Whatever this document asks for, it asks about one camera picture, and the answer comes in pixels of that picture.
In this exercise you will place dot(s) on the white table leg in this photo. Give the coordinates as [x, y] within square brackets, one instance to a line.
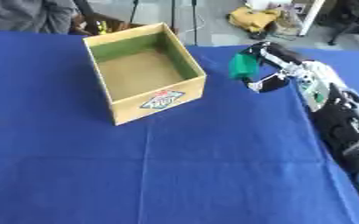
[311, 17]

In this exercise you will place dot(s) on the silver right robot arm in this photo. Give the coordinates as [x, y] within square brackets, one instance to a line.
[341, 116]

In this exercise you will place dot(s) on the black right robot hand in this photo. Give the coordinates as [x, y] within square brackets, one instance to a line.
[276, 53]

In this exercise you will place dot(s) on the green block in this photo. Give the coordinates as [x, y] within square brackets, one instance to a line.
[244, 67]

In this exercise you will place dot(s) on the tan cardboard box green inside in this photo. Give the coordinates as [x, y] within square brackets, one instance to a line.
[146, 73]

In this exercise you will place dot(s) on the brown wooden chair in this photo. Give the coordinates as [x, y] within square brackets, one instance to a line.
[102, 25]

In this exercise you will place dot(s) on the yellow bag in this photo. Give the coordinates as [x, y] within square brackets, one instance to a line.
[253, 18]

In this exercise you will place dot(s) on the black tripod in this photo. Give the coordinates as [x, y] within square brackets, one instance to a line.
[173, 14]

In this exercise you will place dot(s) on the person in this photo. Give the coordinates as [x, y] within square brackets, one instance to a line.
[28, 14]

